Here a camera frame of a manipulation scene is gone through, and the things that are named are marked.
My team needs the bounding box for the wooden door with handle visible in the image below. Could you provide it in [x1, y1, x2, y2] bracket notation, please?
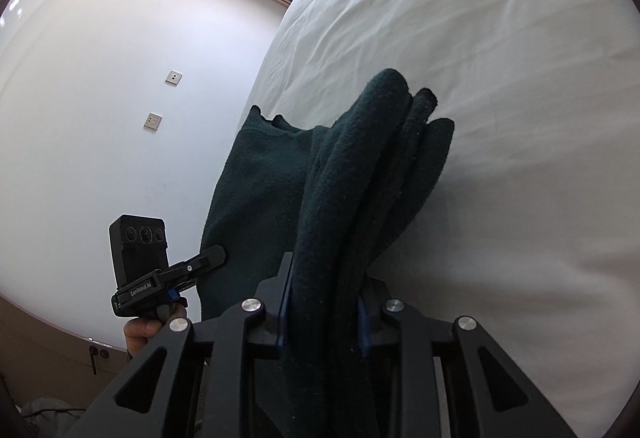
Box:
[1, 298, 128, 408]

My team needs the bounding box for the upper wall socket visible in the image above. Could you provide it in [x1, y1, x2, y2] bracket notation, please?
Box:
[165, 71, 182, 86]

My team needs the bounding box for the person's left hand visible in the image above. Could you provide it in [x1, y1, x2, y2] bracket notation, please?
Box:
[122, 305, 186, 358]

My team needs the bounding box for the wall socket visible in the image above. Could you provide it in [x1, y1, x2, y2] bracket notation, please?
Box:
[165, 71, 182, 86]
[143, 113, 163, 132]

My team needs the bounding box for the dark green knit sweater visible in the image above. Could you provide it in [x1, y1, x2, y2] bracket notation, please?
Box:
[197, 70, 454, 437]

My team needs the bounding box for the white bed sheet mattress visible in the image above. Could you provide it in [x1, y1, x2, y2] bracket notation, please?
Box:
[248, 0, 639, 437]

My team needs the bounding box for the lower wall socket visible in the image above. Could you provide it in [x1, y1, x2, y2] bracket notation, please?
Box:
[143, 113, 163, 132]

